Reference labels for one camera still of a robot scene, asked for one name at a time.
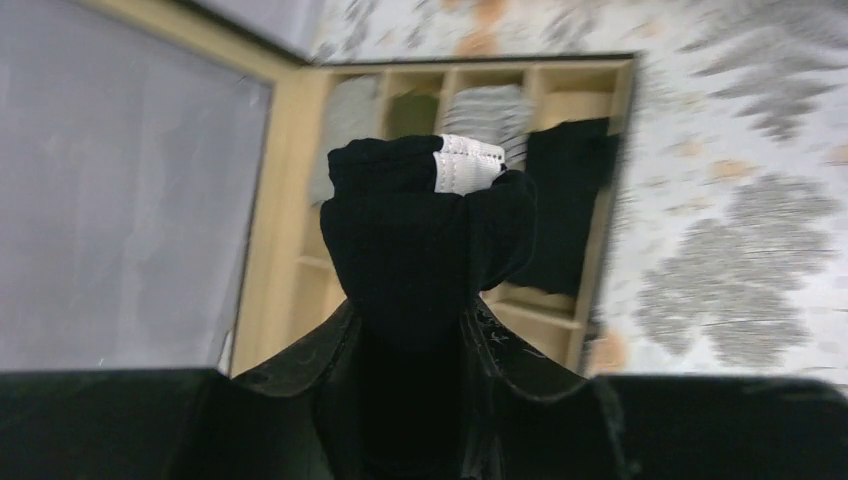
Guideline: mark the black rolled underwear in box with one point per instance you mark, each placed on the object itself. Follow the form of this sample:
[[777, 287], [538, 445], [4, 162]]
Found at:
[[569, 164]]

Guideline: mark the olive rolled underwear in box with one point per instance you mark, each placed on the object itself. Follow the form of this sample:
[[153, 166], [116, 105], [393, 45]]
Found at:
[[411, 114]]

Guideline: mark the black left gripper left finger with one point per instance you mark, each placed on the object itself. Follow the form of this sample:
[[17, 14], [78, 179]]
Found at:
[[176, 423]]

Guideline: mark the floral table cloth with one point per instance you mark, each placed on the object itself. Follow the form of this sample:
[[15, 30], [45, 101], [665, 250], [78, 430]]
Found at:
[[730, 232]]

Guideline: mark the striped rolled underwear in box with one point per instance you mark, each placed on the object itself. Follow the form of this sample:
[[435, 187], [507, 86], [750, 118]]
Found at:
[[497, 115]]

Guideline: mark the black underwear white trim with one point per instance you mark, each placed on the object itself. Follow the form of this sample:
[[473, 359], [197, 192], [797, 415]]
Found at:
[[416, 232]]

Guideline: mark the grey rolled underwear in box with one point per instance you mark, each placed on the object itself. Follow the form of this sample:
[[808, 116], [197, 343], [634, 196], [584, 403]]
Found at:
[[350, 113]]

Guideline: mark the wooden organizer box glass lid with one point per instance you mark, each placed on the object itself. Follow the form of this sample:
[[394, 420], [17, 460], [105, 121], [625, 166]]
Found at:
[[155, 176]]

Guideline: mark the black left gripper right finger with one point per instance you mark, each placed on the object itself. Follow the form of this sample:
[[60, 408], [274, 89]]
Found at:
[[531, 418]]

